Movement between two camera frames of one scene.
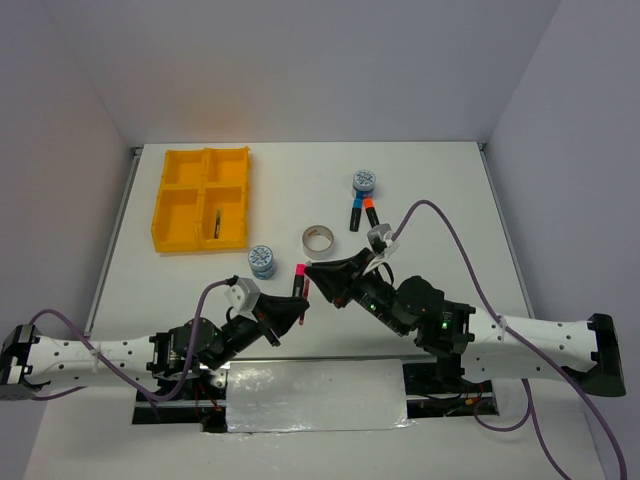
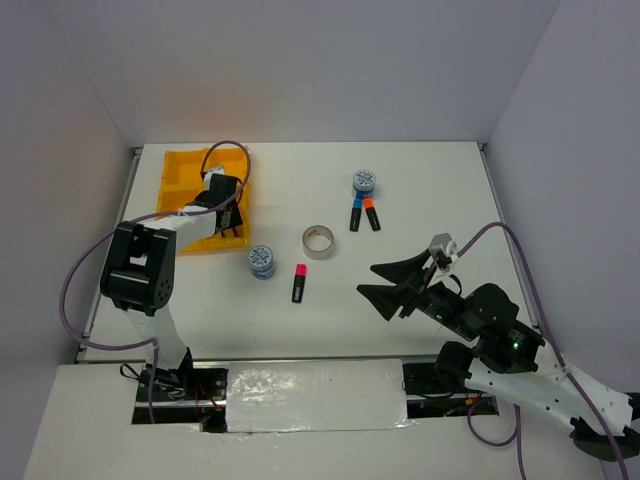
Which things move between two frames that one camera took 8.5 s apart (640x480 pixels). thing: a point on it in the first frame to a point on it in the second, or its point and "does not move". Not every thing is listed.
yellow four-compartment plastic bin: x=194 y=185 does not move
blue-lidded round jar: x=364 y=181 does not move
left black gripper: x=282 y=312 to x=236 y=216
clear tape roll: x=318 y=242 does not move
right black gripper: x=339 y=279 to x=401 y=272
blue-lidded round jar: x=261 y=261 does not move
